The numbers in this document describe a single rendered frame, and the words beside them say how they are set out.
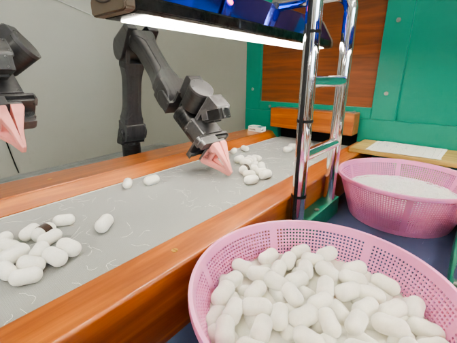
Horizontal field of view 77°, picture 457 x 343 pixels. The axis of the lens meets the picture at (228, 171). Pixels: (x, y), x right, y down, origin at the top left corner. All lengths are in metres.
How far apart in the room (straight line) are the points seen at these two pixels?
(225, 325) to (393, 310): 0.17
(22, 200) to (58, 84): 2.08
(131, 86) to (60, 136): 1.78
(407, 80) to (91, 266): 0.91
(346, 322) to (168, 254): 0.20
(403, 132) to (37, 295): 0.94
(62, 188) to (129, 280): 0.36
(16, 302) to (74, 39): 2.48
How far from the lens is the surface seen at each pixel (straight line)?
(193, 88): 0.66
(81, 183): 0.67
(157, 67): 0.79
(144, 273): 0.34
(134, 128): 1.00
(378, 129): 1.02
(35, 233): 0.50
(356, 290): 0.37
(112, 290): 0.33
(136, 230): 0.48
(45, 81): 2.63
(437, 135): 1.00
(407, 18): 1.01
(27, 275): 0.41
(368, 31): 1.05
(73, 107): 2.72
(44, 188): 0.65
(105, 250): 0.44
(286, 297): 0.35
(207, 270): 0.35
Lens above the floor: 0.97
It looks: 18 degrees down
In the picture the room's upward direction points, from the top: straight up
